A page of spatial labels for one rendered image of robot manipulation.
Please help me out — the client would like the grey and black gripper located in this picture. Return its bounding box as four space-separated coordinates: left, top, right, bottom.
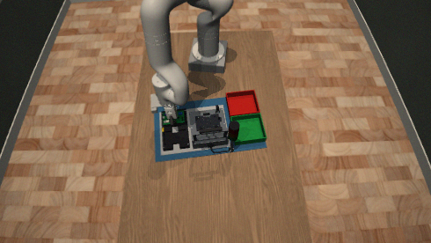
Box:
164 104 178 126

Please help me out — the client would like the green circuit board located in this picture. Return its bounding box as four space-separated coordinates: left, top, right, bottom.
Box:
163 110 185 125

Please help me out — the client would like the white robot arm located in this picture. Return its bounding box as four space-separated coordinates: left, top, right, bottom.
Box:
140 0 234 114

